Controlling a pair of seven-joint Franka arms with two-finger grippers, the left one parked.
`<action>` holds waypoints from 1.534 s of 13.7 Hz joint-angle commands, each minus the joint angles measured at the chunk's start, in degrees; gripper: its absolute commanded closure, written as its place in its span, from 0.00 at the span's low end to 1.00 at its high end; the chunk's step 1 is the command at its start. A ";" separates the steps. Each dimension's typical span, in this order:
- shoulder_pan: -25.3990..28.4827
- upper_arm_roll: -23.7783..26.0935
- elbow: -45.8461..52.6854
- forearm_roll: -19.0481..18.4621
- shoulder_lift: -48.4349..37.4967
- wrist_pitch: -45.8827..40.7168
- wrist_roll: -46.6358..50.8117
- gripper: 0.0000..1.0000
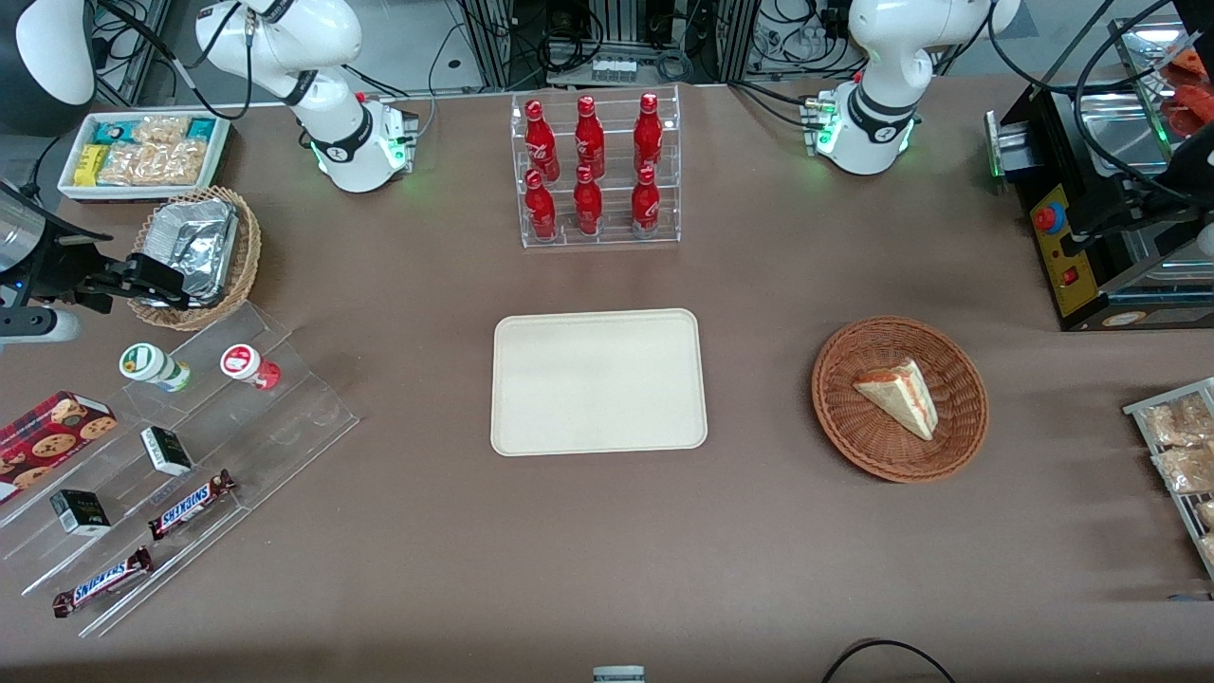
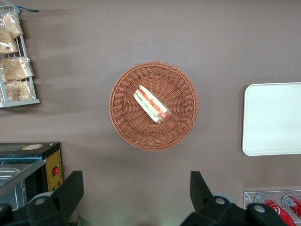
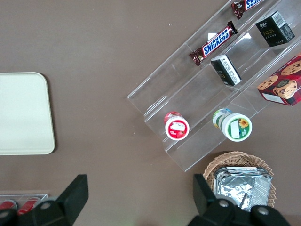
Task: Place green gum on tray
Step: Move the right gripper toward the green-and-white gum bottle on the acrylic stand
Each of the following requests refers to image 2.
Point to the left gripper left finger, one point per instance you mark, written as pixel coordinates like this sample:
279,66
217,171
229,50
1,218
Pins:
58,202

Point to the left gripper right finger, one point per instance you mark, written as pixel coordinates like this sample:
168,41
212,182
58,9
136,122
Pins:
207,209

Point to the tray of packaged snacks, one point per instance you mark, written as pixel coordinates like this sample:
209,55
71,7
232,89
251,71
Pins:
26,103

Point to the cream plastic tray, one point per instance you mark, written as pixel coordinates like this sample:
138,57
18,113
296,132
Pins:
272,117

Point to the clear acrylic bottle rack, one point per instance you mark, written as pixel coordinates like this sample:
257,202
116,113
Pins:
248,200

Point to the black yellow food warmer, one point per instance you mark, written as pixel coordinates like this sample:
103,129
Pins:
50,153

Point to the clear bag of snacks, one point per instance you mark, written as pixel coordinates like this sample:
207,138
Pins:
7,44
16,68
13,24
20,90

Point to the round brown wicker basket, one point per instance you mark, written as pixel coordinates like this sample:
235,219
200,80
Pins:
178,94

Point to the wrapped triangle sandwich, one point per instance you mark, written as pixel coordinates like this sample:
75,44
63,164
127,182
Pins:
150,104

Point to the blue tape strip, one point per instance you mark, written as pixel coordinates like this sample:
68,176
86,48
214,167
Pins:
29,10

